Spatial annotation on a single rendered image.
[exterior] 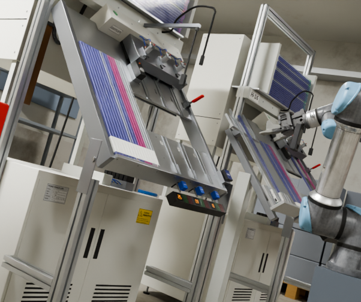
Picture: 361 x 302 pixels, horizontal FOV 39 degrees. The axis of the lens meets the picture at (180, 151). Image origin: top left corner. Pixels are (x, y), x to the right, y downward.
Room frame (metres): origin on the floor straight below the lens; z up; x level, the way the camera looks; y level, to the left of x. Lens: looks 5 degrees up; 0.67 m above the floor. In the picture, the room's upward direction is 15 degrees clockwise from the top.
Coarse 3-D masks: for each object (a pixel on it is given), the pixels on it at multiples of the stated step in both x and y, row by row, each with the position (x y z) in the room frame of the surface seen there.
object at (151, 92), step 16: (80, 16) 1.95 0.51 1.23; (80, 32) 1.88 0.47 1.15; (96, 32) 1.98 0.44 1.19; (96, 48) 1.91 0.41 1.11; (112, 48) 2.02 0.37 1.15; (128, 80) 1.98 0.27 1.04; (144, 80) 2.10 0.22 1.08; (160, 80) 2.23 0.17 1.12; (144, 96) 2.01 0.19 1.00; (160, 96) 2.14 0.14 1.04; (176, 96) 2.28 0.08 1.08; (176, 112) 2.18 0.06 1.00
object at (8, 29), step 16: (0, 0) 2.13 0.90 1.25; (16, 0) 2.05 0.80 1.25; (32, 0) 1.98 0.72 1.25; (64, 0) 2.08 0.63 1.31; (0, 16) 2.10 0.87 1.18; (16, 16) 2.03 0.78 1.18; (32, 16) 1.99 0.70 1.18; (0, 32) 2.08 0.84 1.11; (16, 32) 2.01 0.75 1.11; (0, 48) 2.06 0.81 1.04; (16, 48) 1.99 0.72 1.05; (48, 48) 2.07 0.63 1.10; (0, 64) 2.20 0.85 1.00; (16, 64) 1.99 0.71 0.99; (48, 64) 2.09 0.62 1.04; (64, 64) 2.15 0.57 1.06; (48, 80) 2.29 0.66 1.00; (64, 80) 2.17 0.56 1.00; (80, 128) 2.68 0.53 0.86; (80, 144) 2.68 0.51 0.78
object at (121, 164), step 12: (120, 156) 1.59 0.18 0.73; (108, 168) 1.63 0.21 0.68; (120, 168) 1.65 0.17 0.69; (132, 168) 1.68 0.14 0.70; (144, 168) 1.71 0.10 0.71; (156, 168) 1.73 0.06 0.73; (156, 180) 1.81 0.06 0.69; (168, 180) 1.84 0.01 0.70; (180, 180) 1.87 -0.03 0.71; (192, 180) 1.91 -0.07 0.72; (192, 192) 2.00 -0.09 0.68; (204, 192) 2.04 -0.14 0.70
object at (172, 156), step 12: (156, 144) 1.88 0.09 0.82; (168, 144) 1.95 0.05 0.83; (180, 144) 2.04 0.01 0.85; (168, 156) 1.90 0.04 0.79; (180, 156) 1.98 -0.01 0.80; (192, 156) 2.07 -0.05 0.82; (204, 156) 2.17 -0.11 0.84; (168, 168) 1.85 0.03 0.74; (180, 168) 1.93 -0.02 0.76; (192, 168) 2.01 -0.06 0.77; (204, 168) 2.10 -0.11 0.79; (204, 180) 2.04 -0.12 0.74; (216, 180) 2.13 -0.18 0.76
